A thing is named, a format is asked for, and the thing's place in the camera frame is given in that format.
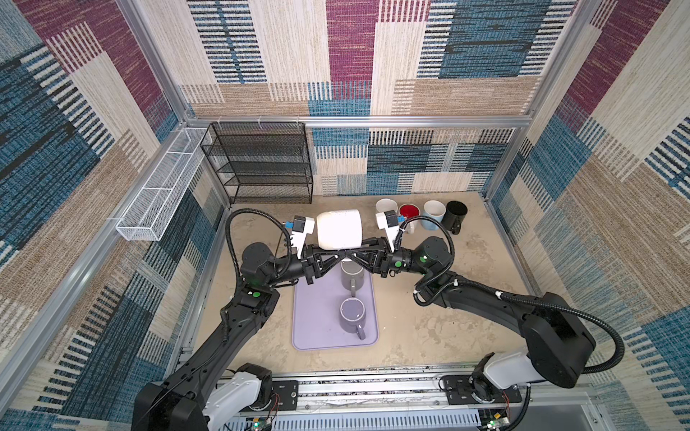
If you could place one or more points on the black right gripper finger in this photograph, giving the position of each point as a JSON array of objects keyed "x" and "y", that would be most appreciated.
[
  {"x": 373, "y": 245},
  {"x": 368, "y": 260}
]

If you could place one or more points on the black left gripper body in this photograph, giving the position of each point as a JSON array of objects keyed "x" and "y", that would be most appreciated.
[{"x": 304, "y": 268}]

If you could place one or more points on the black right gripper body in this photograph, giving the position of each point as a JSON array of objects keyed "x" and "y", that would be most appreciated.
[{"x": 397, "y": 261}]

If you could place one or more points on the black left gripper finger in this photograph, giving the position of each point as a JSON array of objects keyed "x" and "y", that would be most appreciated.
[
  {"x": 322, "y": 267},
  {"x": 315, "y": 251}
]

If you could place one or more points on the grey ceramic mug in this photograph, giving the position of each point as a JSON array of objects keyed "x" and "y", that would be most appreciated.
[{"x": 352, "y": 276}]

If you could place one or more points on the cream speckled mug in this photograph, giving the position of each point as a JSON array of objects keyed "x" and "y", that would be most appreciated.
[{"x": 339, "y": 230}]

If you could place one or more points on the white patterned mug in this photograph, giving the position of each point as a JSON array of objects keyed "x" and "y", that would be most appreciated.
[{"x": 385, "y": 205}]

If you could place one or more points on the white ceramic mug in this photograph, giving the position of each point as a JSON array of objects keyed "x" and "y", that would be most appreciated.
[{"x": 408, "y": 211}]

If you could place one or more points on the purple ceramic mug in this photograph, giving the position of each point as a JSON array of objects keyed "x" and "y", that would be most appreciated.
[{"x": 353, "y": 317}]

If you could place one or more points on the light blue mug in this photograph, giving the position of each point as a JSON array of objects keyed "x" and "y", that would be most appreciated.
[{"x": 433, "y": 209}]

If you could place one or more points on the black ceramic mug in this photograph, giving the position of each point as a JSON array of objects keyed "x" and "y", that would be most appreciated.
[{"x": 456, "y": 211}]

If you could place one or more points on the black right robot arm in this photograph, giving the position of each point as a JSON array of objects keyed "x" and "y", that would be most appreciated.
[{"x": 558, "y": 345}]

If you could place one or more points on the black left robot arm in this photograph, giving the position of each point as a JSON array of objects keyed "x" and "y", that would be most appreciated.
[{"x": 191, "y": 398}]

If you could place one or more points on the lavender plastic tray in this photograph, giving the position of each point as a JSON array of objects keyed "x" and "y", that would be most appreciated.
[{"x": 316, "y": 314}]

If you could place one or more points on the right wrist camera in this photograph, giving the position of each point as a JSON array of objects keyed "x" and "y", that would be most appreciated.
[{"x": 389, "y": 221}]

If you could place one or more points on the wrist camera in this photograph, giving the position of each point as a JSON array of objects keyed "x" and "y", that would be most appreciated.
[
  {"x": 389, "y": 221},
  {"x": 299, "y": 228}
]

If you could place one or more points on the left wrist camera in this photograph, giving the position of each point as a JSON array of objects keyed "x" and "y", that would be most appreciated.
[{"x": 299, "y": 228}]

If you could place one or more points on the black wire mesh shelf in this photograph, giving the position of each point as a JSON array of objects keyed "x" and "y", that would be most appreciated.
[{"x": 261, "y": 163}]

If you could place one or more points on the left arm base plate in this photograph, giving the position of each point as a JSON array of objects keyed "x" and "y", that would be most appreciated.
[{"x": 283, "y": 396}]

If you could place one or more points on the aluminium front rail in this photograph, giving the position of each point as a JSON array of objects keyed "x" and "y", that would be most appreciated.
[{"x": 408, "y": 398}]

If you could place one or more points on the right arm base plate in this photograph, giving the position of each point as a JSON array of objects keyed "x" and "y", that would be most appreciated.
[{"x": 463, "y": 390}]

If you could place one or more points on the white wire mesh basket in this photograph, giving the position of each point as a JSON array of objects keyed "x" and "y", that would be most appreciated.
[{"x": 153, "y": 208}]

